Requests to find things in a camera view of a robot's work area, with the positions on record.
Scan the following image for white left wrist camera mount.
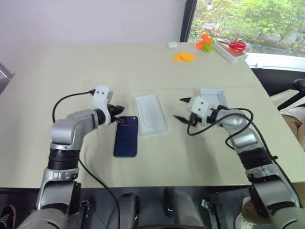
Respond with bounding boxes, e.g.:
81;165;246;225
91;85;114;125

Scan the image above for person's leg in beige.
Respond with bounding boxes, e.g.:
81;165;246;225
280;106;305;151

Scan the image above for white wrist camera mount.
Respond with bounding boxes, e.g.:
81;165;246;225
189;96;213;125
91;85;114;125

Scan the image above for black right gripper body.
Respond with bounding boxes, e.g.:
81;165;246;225
189;112;203;127

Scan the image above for black sneaker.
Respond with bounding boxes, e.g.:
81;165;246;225
0;204;18;229

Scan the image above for black office chair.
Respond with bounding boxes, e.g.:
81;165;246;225
269;78;305;112

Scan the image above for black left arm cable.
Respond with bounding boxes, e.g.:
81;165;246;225
52;89;120;229

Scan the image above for red handled scissors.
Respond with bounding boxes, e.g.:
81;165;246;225
216;39;248;52

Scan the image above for black window frame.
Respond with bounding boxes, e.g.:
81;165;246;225
180;0;199;43

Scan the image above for white shoe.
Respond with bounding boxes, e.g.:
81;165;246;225
235;197;257;229

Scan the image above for dark grey rounded shape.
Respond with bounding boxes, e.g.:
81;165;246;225
163;186;206;229
113;192;141;229

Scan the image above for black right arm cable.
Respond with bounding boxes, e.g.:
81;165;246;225
187;105;301;203

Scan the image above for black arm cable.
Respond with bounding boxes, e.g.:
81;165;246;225
187;105;301;203
52;89;120;229

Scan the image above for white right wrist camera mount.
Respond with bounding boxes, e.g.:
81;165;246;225
189;96;213;125

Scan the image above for dark blue smartphone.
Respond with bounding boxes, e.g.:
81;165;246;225
113;116;139;158

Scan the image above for yellow toy building blocks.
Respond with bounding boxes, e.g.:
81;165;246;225
173;52;196;64

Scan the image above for green toy building block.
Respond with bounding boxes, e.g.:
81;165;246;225
202;38;216;53

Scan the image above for white phone box lid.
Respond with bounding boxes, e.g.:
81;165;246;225
193;87;230;111

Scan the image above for white phone box base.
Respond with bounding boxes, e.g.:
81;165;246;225
134;94;169;137

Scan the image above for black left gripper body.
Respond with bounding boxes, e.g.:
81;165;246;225
106;104;118;125

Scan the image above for white box with orange top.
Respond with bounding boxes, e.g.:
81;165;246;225
213;40;249;64

